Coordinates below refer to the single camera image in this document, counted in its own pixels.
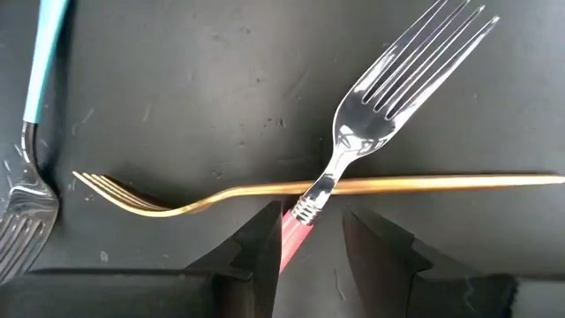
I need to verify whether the pink handled silver fork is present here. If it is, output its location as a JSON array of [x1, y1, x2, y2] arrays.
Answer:
[[278, 0, 501, 274]]

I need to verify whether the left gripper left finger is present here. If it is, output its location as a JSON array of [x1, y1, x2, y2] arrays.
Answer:
[[185, 201, 283, 318]]

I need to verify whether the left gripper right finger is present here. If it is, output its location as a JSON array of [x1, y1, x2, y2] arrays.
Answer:
[[342, 208, 434, 318]]

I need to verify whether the teal handled silver fork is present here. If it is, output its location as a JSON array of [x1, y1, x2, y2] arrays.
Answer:
[[0, 0, 72, 286]]

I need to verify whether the gold fork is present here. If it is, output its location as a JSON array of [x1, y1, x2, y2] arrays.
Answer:
[[72, 170, 565, 218]]

